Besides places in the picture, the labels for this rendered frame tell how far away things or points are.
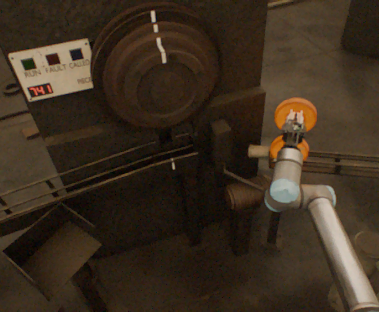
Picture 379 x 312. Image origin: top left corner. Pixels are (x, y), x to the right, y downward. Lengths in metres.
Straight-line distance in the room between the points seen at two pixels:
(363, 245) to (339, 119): 1.58
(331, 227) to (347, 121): 1.87
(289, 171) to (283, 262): 0.93
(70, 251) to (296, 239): 1.25
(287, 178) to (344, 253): 0.28
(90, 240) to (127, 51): 0.73
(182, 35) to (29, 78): 0.55
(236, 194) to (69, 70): 0.87
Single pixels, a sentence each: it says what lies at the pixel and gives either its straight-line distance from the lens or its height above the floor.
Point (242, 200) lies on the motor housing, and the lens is 1.62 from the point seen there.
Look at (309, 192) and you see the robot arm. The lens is 1.32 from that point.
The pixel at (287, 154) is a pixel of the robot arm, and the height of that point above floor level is 0.92.
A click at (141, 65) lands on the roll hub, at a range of 1.12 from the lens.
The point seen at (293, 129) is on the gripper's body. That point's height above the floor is 0.95.
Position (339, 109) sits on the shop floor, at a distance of 3.09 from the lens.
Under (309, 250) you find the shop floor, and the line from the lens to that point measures 2.12.
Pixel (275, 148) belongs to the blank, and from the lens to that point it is 1.55.
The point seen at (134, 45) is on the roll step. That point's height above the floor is 1.27.
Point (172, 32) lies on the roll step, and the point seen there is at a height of 1.28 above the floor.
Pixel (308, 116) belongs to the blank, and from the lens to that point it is 1.41.
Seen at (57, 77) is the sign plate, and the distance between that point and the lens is 1.36.
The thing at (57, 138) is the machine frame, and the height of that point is 0.87.
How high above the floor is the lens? 1.76
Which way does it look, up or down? 44 degrees down
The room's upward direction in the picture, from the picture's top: 5 degrees counter-clockwise
